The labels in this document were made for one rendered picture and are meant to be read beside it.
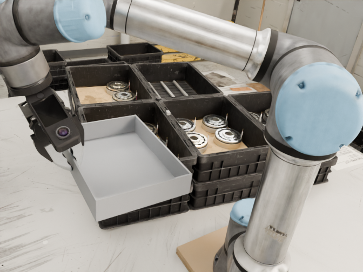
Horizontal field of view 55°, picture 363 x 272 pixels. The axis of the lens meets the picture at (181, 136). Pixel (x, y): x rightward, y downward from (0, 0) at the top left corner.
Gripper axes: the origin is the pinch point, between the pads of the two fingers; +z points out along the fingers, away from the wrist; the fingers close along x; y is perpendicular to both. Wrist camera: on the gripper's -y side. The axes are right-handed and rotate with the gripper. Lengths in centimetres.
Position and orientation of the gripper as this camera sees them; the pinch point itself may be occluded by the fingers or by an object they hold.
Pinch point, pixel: (74, 165)
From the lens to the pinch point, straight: 74.0
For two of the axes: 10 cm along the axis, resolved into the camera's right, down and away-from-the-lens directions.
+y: -5.7, -4.7, 6.7
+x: -8.1, 4.7, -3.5
